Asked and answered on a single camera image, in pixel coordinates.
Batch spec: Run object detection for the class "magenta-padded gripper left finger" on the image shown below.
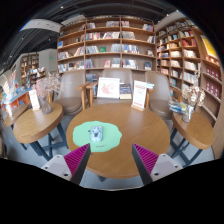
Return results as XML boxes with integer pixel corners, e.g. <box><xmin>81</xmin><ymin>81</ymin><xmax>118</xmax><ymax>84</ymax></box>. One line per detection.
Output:
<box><xmin>40</xmin><ymin>143</ymin><xmax>92</xmax><ymax>186</ymax></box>

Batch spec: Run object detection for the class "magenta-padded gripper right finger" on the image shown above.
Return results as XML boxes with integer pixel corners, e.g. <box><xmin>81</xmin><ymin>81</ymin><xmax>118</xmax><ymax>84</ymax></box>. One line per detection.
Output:
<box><xmin>131</xmin><ymin>143</ymin><xmax>184</xmax><ymax>186</ymax></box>

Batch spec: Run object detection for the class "transparent computer mouse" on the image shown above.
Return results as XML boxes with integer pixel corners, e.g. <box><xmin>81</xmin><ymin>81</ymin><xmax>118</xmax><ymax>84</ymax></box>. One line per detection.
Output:
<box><xmin>88</xmin><ymin>125</ymin><xmax>104</xmax><ymax>143</ymax></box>

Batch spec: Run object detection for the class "green blob-shaped mouse pad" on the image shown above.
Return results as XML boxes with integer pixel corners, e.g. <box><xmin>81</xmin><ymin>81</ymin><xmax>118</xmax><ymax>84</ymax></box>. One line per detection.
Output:
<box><xmin>72</xmin><ymin>120</ymin><xmax>123</xmax><ymax>154</ymax></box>

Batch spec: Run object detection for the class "round wooden side table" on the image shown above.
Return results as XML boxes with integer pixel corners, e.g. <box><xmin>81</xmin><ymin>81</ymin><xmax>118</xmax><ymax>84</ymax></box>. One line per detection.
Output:
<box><xmin>12</xmin><ymin>101</ymin><xmax>69</xmax><ymax>161</ymax></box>
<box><xmin>169</xmin><ymin>111</ymin><xmax>216</xmax><ymax>168</ymax></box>

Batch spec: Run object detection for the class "brown padded wooden armchair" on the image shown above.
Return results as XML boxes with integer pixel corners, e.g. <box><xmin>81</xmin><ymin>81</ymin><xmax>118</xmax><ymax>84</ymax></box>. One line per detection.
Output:
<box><xmin>85</xmin><ymin>67</ymin><xmax>151</xmax><ymax>108</ymax></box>
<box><xmin>144</xmin><ymin>70</ymin><xmax>183</xmax><ymax>120</ymax></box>
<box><xmin>53</xmin><ymin>69</ymin><xmax>88</xmax><ymax>116</ymax></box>

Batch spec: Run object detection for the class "glass vase with dried flowers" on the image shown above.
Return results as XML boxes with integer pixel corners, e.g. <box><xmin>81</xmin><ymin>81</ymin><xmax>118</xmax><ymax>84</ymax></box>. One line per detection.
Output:
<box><xmin>34</xmin><ymin>72</ymin><xmax>63</xmax><ymax>115</ymax></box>
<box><xmin>181</xmin><ymin>71</ymin><xmax>206</xmax><ymax>124</ymax></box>

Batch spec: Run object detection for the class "stack of colourful books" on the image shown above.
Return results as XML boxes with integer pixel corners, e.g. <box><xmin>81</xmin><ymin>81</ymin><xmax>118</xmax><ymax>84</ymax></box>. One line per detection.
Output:
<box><xmin>168</xmin><ymin>99</ymin><xmax>188</xmax><ymax>115</ymax></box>

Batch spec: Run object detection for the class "white sign on wooden stand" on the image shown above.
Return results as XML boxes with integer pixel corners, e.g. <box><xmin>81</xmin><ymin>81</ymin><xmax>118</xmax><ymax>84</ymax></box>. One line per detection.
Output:
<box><xmin>130</xmin><ymin>79</ymin><xmax>148</xmax><ymax>112</ymax></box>

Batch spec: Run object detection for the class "dark blue book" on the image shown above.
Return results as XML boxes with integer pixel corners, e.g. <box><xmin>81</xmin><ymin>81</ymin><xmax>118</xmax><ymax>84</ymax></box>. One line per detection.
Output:
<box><xmin>119</xmin><ymin>83</ymin><xmax>133</xmax><ymax>100</ymax></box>

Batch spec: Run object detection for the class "small white table sign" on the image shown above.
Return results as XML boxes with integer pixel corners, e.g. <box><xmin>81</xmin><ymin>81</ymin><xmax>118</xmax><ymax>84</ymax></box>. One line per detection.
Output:
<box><xmin>28</xmin><ymin>88</ymin><xmax>42</xmax><ymax>112</ymax></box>

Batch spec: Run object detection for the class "white framed picture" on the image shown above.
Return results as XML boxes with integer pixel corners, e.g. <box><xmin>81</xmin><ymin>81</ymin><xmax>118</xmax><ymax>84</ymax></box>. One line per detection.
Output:
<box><xmin>96</xmin><ymin>77</ymin><xmax>121</xmax><ymax>100</ymax></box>

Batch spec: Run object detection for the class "distant wooden bookshelf unit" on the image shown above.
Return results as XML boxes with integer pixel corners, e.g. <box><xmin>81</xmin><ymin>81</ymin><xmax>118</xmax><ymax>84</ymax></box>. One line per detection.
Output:
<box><xmin>19</xmin><ymin>52</ymin><xmax>41</xmax><ymax>89</ymax></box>

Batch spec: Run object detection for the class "angled wooden bookshelf unit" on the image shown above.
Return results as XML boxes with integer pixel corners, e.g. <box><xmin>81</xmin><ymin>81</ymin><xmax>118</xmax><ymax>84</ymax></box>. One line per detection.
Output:
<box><xmin>155</xmin><ymin>16</ymin><xmax>224</xmax><ymax>134</ymax></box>

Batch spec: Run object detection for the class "wide wooden bookshelf unit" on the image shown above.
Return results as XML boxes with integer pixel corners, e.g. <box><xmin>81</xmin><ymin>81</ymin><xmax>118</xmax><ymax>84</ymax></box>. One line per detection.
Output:
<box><xmin>56</xmin><ymin>14</ymin><xmax>158</xmax><ymax>75</ymax></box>

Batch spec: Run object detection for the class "white hanging ceiling panel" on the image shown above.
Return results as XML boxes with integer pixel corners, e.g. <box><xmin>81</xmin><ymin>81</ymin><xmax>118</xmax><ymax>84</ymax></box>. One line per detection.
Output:
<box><xmin>20</xmin><ymin>18</ymin><xmax>63</xmax><ymax>33</ymax></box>

